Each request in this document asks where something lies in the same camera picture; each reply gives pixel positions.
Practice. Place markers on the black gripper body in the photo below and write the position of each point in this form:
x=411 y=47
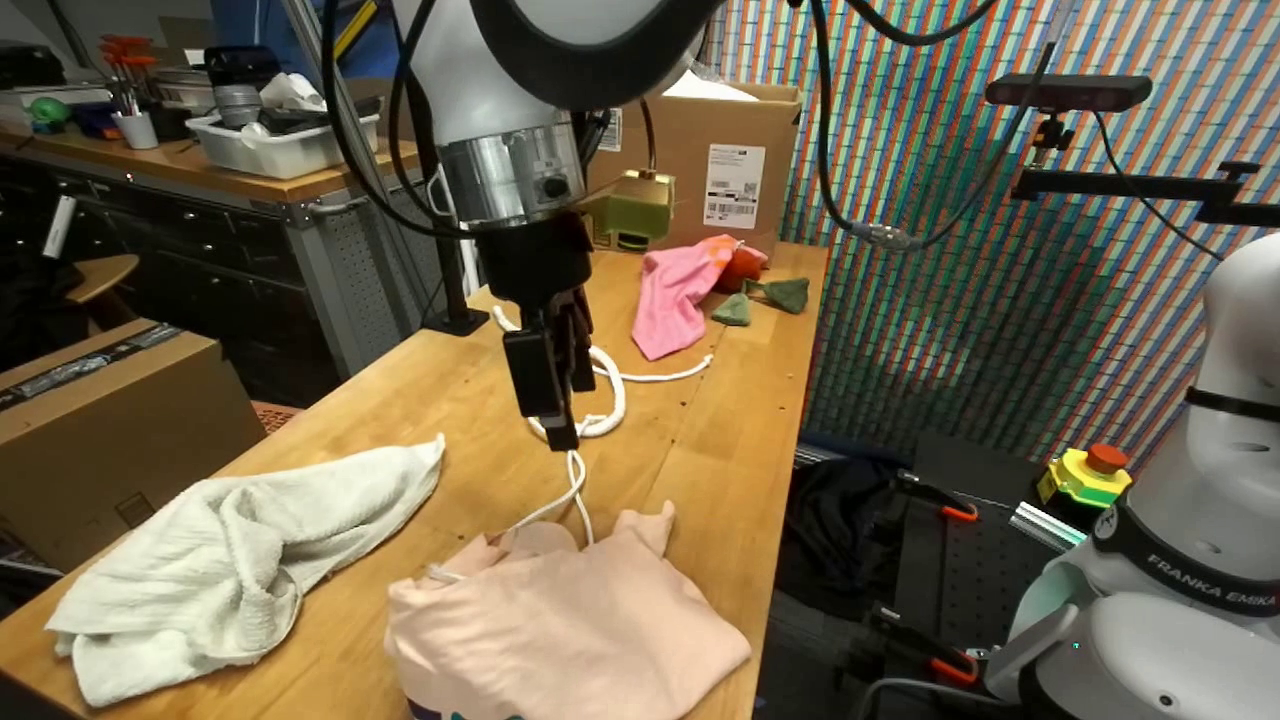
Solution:
x=532 y=267

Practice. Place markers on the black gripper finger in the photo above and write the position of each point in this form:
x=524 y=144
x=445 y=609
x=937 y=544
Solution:
x=580 y=353
x=544 y=384

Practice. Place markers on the pink cloth with orange print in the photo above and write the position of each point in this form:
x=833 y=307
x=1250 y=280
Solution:
x=674 y=300

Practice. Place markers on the green cloth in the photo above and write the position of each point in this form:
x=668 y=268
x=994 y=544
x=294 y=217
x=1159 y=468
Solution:
x=731 y=308
x=785 y=298

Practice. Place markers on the orange red cloth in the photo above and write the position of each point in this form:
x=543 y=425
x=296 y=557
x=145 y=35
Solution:
x=746 y=267

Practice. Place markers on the pale pink printed shirt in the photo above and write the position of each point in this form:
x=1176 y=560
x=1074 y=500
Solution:
x=572 y=626

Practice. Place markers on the white terry towel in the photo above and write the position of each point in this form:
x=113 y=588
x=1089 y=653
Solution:
x=241 y=560

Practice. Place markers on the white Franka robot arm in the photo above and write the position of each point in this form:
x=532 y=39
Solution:
x=520 y=83

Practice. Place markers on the black metal pole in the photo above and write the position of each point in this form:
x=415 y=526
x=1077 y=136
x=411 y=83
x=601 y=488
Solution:
x=452 y=287

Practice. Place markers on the silver metal pole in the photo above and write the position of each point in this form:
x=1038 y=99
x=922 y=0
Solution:
x=364 y=187

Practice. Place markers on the cardboard box with white labels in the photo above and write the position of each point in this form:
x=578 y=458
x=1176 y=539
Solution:
x=734 y=173

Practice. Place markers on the white packing paper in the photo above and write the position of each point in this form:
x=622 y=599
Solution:
x=707 y=86

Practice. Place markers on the white plastic bin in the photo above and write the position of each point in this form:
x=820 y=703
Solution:
x=272 y=149

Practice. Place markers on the black bag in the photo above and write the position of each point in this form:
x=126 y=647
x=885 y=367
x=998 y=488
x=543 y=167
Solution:
x=847 y=533

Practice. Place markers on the wooden workbench with grey cabinets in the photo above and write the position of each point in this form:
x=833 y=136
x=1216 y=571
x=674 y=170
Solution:
x=200 y=254

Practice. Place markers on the blue board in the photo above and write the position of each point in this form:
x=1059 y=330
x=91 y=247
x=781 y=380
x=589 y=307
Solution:
x=261 y=26

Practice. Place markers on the black orange clamp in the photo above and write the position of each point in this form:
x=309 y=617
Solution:
x=945 y=661
x=950 y=508

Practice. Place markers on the white cup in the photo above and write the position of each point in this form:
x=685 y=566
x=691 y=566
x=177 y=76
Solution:
x=138 y=128

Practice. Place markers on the wooden stool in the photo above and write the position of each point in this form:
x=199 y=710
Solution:
x=105 y=276

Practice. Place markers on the cardboard box with black tape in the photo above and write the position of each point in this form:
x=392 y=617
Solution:
x=123 y=441

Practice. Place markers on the white hanging tag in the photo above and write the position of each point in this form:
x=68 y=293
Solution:
x=61 y=225

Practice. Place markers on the silver green metal bar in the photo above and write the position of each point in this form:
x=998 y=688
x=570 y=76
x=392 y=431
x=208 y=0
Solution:
x=1045 y=526

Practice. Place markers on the small green object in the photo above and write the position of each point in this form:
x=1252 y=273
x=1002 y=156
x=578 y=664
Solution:
x=49 y=114

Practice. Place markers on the yellow red emergency stop button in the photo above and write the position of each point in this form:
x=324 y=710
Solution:
x=1089 y=476

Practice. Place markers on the black bar camera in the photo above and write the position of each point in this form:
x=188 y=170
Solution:
x=1064 y=92

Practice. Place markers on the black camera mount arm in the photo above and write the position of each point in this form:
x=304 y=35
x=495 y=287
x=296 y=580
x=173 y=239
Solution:
x=1133 y=187

